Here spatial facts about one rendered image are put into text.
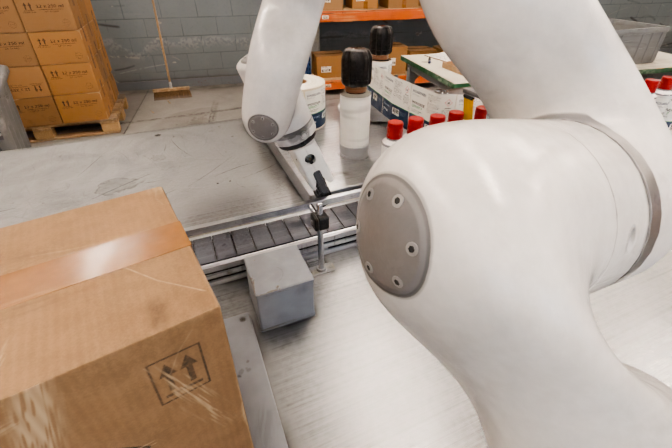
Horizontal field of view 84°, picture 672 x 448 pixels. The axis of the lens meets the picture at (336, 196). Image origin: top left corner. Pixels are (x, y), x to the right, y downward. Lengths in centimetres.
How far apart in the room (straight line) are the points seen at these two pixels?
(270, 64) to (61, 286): 35
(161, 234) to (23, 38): 362
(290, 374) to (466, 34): 52
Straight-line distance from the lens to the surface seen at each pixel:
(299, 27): 57
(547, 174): 20
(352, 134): 106
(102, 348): 35
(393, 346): 67
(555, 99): 30
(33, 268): 46
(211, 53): 523
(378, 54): 140
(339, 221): 83
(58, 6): 389
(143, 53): 532
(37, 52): 400
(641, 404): 24
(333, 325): 69
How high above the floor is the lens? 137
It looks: 32 degrees down
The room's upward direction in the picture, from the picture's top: straight up
